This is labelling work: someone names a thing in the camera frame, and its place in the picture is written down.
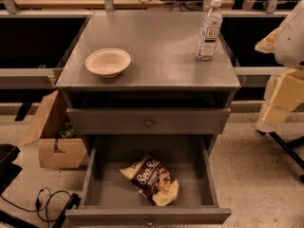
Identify brown chip bag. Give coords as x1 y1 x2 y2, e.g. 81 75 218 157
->
120 154 180 206

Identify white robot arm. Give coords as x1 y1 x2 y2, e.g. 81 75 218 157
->
255 0 304 132

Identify closed grey top drawer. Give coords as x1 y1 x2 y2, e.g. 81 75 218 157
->
66 108 230 135

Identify grey drawer cabinet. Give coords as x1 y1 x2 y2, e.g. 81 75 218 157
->
56 10 240 148

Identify open grey middle drawer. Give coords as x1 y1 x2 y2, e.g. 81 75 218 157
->
66 135 231 226

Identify white paper bowl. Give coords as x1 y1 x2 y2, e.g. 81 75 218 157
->
85 48 131 78

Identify clear plastic water bottle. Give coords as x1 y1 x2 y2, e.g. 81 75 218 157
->
197 0 222 61

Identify cardboard box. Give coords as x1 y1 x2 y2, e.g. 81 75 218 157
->
20 90 87 169

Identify black stand legs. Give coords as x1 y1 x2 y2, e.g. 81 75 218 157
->
269 132 304 169

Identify black cable on floor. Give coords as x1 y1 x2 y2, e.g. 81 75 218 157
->
0 186 72 223

